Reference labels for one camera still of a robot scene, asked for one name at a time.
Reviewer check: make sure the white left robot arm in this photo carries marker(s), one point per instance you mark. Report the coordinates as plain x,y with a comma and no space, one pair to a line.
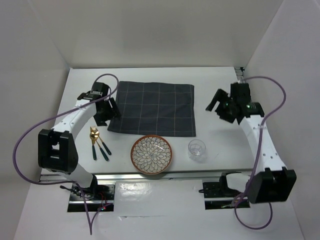
56,147

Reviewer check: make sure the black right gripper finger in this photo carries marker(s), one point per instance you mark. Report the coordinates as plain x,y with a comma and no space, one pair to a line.
227,117
220,96

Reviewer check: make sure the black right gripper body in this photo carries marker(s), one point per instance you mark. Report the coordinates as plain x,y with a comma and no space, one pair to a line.
225,107

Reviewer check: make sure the floral patterned ceramic plate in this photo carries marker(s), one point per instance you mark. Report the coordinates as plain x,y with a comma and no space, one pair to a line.
151,154

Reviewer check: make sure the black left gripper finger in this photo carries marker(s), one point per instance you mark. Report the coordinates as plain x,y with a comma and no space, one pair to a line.
114,108
101,121

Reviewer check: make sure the gold fork green handle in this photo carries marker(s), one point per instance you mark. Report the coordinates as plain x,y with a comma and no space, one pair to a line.
93,141

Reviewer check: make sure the clear drinking glass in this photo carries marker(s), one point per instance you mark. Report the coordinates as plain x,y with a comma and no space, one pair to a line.
197,151

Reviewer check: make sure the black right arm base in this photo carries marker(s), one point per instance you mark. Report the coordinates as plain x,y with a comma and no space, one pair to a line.
214,190

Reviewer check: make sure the aluminium front table rail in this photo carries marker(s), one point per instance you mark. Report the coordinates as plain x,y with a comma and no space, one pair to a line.
207,175

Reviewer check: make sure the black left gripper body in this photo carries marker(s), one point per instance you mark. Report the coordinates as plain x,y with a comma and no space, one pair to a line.
106,110

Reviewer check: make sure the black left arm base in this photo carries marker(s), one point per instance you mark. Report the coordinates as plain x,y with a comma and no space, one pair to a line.
102,194

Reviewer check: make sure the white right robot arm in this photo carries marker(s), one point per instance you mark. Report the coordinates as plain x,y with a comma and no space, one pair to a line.
227,149

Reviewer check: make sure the dark grey checked cloth napkin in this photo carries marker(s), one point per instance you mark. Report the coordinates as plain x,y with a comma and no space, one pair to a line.
155,108

